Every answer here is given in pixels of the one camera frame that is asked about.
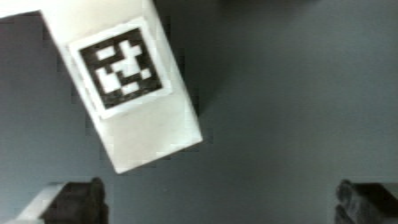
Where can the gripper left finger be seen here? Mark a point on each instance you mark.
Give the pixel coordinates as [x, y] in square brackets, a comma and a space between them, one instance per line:
[67, 204]

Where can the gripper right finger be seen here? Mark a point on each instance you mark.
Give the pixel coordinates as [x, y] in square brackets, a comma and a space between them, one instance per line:
[366, 203]

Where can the white leg with tag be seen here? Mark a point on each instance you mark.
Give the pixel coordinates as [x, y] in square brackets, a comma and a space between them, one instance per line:
[110, 39]

